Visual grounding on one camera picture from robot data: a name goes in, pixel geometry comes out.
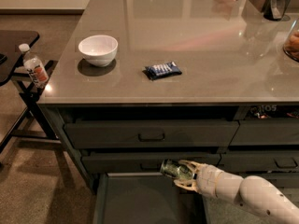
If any open bottom left drawer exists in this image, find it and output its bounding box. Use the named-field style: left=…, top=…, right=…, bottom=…
left=93, top=174, right=208, bottom=224

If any bottom right drawer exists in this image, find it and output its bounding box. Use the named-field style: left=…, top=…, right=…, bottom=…
left=239, top=172, right=299, bottom=190

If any middle left drawer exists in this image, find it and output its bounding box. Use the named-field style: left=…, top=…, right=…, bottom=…
left=81, top=152, right=220, bottom=174

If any clear water bottle orange label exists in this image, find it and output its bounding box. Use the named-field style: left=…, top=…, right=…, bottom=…
left=19, top=44, right=49, bottom=89

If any top left drawer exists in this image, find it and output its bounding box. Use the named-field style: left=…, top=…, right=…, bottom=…
left=64, top=119, right=238, bottom=149

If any white bowl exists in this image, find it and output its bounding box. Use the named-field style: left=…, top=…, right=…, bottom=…
left=78, top=35, right=119, bottom=67

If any glass jar with snacks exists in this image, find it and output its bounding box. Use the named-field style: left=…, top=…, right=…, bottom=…
left=283, top=19, right=299, bottom=62

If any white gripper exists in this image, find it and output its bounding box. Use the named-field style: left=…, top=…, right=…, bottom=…
left=174, top=160, right=223, bottom=198

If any green soda can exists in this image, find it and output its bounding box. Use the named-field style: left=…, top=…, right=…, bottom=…
left=160, top=160, right=193, bottom=181

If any black side table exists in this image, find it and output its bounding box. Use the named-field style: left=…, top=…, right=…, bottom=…
left=0, top=30, right=58, bottom=151

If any chip bag in drawer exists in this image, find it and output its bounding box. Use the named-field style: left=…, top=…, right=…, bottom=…
left=247, top=105, right=299, bottom=119

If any blue snack packet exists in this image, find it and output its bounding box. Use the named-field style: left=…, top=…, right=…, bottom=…
left=144, top=62, right=182, bottom=80

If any top right drawer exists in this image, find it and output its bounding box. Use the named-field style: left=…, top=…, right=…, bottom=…
left=231, top=119, right=299, bottom=146

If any middle right drawer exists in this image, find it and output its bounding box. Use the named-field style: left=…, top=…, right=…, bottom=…
left=217, top=150, right=299, bottom=173

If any dark metal container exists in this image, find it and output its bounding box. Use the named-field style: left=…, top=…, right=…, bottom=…
left=263, top=0, right=291, bottom=21

